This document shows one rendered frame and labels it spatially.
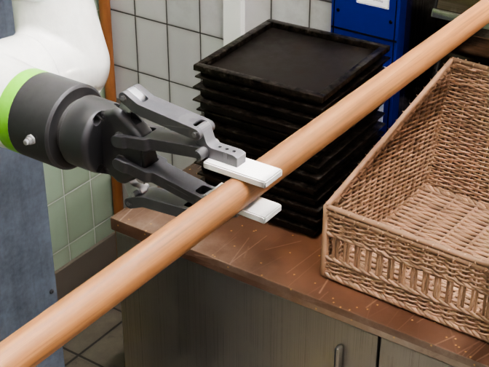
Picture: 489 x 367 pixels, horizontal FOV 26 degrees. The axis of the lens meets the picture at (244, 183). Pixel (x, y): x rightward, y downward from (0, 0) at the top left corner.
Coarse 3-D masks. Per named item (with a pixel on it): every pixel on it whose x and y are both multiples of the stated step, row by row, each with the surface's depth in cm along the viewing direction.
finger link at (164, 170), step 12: (120, 156) 106; (120, 168) 106; (132, 168) 105; (144, 168) 105; (156, 168) 105; (168, 168) 105; (144, 180) 105; (156, 180) 104; (168, 180) 103; (180, 180) 104; (192, 180) 104; (180, 192) 103; (192, 192) 102; (204, 192) 104
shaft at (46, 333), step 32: (448, 32) 129; (416, 64) 122; (352, 96) 113; (384, 96) 116; (320, 128) 107; (256, 160) 101; (288, 160) 102; (224, 192) 96; (256, 192) 98; (192, 224) 92; (128, 256) 87; (160, 256) 88; (96, 288) 83; (128, 288) 85; (32, 320) 80; (64, 320) 80; (0, 352) 76; (32, 352) 78
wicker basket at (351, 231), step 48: (432, 96) 209; (480, 96) 210; (384, 144) 197; (432, 144) 217; (480, 144) 212; (336, 192) 188; (384, 192) 204; (432, 192) 218; (336, 240) 188; (384, 240) 182; (432, 240) 202; (480, 240) 202; (384, 288) 186; (432, 288) 188; (480, 288) 173; (480, 336) 177
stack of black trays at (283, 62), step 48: (240, 48) 211; (288, 48) 211; (336, 48) 211; (384, 48) 208; (240, 96) 200; (288, 96) 193; (336, 96) 194; (240, 144) 203; (336, 144) 202; (288, 192) 202
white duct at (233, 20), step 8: (224, 0) 240; (232, 0) 239; (240, 0) 238; (224, 8) 241; (232, 8) 240; (240, 8) 239; (224, 16) 242; (232, 16) 241; (240, 16) 240; (224, 24) 243; (232, 24) 242; (240, 24) 241; (224, 32) 244; (232, 32) 243; (240, 32) 242; (224, 40) 245; (232, 40) 244
